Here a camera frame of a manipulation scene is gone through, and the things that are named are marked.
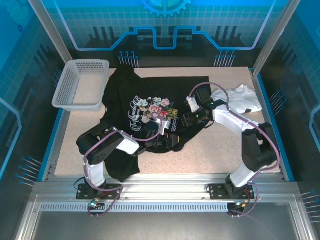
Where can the black printed t-shirt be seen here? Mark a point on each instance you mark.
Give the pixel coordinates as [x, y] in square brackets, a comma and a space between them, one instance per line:
[125, 95]

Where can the small metal corner bracket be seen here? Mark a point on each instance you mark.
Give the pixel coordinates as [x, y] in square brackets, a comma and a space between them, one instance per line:
[252, 72]

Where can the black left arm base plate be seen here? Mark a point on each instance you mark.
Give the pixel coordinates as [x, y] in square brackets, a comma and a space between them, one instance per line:
[85, 193]

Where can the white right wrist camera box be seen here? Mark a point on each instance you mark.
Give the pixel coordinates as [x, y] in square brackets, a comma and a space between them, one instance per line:
[193, 103]

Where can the white t-shirt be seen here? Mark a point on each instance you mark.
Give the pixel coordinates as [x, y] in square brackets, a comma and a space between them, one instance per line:
[245, 100]

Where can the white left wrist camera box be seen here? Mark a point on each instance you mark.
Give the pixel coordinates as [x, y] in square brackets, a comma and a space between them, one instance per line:
[162, 125]

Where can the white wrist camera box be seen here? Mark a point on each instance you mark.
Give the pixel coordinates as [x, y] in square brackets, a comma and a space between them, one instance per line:
[162, 125]
[193, 103]

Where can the blue table edge strip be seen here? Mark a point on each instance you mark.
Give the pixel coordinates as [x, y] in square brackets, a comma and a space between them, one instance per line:
[59, 117]
[261, 82]

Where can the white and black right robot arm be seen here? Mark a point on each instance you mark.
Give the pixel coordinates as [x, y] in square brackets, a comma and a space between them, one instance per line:
[230, 118]

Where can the wide aluminium mounting rail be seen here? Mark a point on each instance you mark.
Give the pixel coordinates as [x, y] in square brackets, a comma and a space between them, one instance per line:
[162, 185]

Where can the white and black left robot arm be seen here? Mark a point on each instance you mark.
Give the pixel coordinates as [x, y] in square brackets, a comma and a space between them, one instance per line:
[100, 150]

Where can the aluminium frame post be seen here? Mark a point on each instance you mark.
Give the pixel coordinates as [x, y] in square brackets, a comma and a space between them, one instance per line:
[275, 32]
[52, 32]

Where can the grey metal panel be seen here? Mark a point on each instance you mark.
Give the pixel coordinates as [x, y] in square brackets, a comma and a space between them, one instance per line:
[162, 227]

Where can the small connector with green light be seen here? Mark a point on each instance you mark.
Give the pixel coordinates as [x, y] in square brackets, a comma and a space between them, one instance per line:
[237, 204]
[93, 203]

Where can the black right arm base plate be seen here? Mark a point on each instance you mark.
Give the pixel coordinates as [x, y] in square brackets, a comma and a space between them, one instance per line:
[217, 192]

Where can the white perforated plastic basket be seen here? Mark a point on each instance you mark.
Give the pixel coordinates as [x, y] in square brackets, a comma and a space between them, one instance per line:
[70, 82]

